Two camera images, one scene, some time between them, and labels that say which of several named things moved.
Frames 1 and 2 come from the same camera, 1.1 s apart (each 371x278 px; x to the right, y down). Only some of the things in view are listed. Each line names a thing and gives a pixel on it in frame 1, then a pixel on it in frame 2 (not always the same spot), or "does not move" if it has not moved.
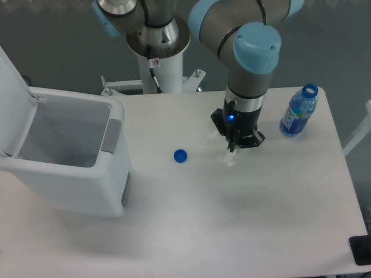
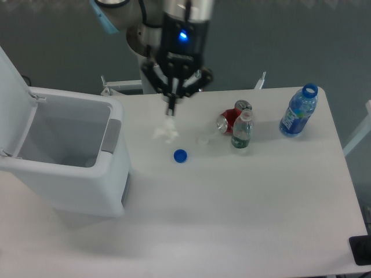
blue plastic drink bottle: x=302 y=105 does not move
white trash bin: x=72 y=146 does not move
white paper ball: x=226 y=158 to x=167 y=132
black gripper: x=238 y=126 to x=178 y=70
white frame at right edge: x=364 y=130 does not move
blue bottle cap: x=180 y=156 does not move
